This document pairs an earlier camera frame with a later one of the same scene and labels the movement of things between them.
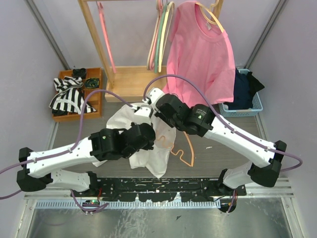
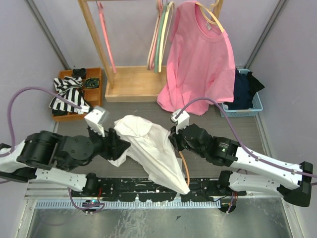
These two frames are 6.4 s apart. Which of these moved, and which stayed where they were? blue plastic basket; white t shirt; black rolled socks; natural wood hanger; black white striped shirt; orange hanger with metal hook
Moved: white t shirt; orange hanger with metal hook
Stayed: natural wood hanger; black white striped shirt; black rolled socks; blue plastic basket
